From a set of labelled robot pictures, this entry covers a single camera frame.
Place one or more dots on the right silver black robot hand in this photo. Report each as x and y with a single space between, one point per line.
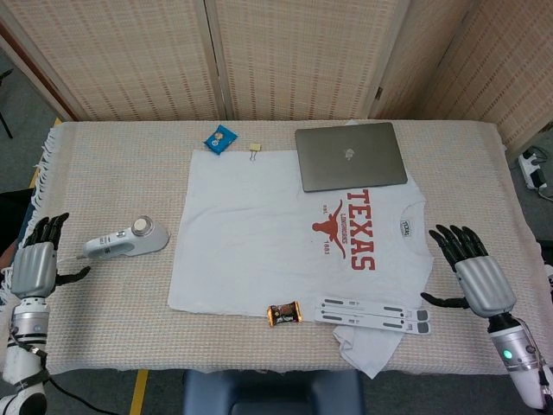
484 281

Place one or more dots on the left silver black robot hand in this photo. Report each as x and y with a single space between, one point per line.
34 268

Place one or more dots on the white handheld steam iron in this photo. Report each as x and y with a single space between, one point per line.
142 242

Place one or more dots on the white Texas print t-shirt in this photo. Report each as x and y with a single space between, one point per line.
259 242

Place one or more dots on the dark clothed bystander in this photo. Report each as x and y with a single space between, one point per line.
10 216

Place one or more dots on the white power strip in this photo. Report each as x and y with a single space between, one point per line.
533 170

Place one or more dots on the white folding laptop stand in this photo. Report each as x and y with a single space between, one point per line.
367 314

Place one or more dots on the beige woven tablecloth with fringe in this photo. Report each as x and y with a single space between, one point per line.
121 181

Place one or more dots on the black chair leg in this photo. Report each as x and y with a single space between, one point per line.
4 116

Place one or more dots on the grey closed laptop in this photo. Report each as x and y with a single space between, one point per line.
350 157

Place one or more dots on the brown chocolate snack wrapper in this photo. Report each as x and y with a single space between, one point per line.
284 314

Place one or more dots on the woven folding screen panel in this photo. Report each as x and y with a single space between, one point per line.
510 65
302 56
129 56

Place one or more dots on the blue snack packet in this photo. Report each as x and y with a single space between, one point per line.
220 139

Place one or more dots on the beige binder clip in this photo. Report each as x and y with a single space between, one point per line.
255 148

